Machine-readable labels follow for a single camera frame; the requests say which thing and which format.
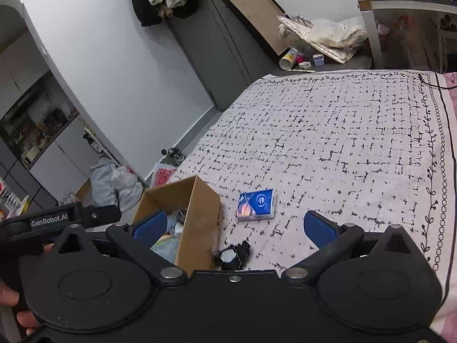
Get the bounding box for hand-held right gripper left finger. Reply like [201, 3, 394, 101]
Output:
[53, 210, 189, 282]

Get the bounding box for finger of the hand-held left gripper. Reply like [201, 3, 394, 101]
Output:
[84, 204, 122, 227]

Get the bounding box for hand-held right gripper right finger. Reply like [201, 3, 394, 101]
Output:
[282, 210, 416, 282]

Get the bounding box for blue plush toy pink patch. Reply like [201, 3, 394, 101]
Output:
[150, 234, 181, 265]

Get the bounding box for brown cardboard box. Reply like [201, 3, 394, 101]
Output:
[132, 175, 224, 272]

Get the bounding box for blue tissue pack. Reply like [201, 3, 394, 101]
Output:
[236, 188, 277, 221]

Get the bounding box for person's left hand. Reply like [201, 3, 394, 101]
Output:
[0, 279, 39, 330]

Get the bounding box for yellow-edged round table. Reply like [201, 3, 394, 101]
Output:
[0, 177, 31, 222]

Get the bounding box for grey plastic bag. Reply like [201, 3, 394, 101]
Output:
[89, 157, 120, 211]

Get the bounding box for white plastic bag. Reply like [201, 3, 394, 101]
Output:
[111, 164, 143, 211]

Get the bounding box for red printed packet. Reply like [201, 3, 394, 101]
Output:
[152, 162, 177, 188]

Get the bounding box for grey cabinet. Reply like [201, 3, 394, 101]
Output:
[0, 0, 118, 218]

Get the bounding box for dark shoes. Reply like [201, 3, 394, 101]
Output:
[161, 146, 186, 161]

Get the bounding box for white black-patterned bed sheet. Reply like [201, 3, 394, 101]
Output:
[150, 69, 452, 276]

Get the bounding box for yellow-label can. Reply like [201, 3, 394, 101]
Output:
[279, 48, 298, 71]

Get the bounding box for grey door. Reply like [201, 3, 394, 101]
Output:
[168, 0, 282, 111]

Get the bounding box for clear plastic bag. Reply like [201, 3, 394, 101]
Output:
[278, 14, 368, 64]

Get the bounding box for white desk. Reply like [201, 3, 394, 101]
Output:
[357, 0, 457, 72]

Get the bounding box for black cable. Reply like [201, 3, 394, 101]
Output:
[419, 73, 457, 90]

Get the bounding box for brown picture frame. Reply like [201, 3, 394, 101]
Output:
[217, 0, 286, 56]

